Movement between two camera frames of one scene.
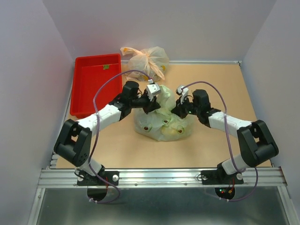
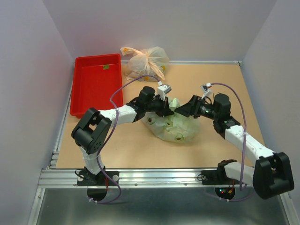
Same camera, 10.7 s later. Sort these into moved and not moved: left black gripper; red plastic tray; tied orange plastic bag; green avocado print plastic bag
Moved: green avocado print plastic bag; left black gripper
Not moved: tied orange plastic bag; red plastic tray
